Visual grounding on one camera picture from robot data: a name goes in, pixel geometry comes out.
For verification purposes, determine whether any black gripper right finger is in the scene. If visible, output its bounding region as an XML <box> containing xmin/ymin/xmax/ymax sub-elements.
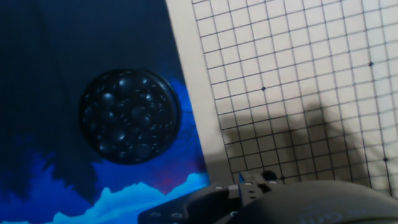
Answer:
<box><xmin>253</xmin><ymin>179</ymin><xmax>278</xmax><ymax>191</ymax></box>

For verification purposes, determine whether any black bowl of black stones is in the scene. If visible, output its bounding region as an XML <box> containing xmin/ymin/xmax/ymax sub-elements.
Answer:
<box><xmin>78</xmin><ymin>67</ymin><xmax>183</xmax><ymax>166</ymax></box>

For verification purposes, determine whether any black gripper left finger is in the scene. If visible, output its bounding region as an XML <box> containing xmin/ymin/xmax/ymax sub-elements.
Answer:
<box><xmin>138</xmin><ymin>172</ymin><xmax>261</xmax><ymax>224</ymax></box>

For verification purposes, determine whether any tan go board mat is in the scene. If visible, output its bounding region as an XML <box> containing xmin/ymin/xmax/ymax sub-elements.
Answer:
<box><xmin>164</xmin><ymin>0</ymin><xmax>398</xmax><ymax>200</ymax></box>

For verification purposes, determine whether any blue landscape print mat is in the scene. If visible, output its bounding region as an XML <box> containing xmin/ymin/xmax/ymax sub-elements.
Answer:
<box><xmin>0</xmin><ymin>0</ymin><xmax>212</xmax><ymax>224</ymax></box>

